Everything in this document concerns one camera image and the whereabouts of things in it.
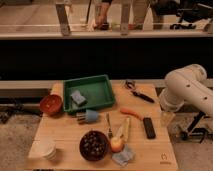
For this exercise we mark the green plastic tray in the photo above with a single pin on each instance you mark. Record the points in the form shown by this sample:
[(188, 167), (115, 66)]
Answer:
[(96, 89)]

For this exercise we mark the orange apple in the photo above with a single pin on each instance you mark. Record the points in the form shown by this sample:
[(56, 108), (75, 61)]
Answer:
[(116, 144)]

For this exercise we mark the black handled scissors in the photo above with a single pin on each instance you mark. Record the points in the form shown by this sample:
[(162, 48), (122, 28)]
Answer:
[(131, 85)]

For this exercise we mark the red bowl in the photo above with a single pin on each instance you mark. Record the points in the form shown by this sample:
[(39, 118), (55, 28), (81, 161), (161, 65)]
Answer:
[(51, 104)]

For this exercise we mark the yellow banana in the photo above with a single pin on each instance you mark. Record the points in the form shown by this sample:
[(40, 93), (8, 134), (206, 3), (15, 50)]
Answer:
[(123, 131)]

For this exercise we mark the orange carrot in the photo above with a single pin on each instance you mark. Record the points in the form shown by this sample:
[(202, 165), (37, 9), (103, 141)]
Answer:
[(130, 112)]

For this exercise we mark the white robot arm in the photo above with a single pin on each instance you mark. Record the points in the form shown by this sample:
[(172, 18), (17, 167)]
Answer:
[(186, 85)]

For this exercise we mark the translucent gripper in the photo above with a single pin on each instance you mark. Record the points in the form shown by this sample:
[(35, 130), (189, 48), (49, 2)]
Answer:
[(166, 118)]

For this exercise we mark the dark brown bowl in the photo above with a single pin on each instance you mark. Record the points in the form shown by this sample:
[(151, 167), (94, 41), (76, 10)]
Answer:
[(94, 146)]

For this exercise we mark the black remote control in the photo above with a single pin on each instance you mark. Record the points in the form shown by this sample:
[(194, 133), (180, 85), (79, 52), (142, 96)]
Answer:
[(149, 129)]

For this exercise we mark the blue grey sponge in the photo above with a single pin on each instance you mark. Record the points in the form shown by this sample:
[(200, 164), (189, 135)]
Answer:
[(78, 98)]

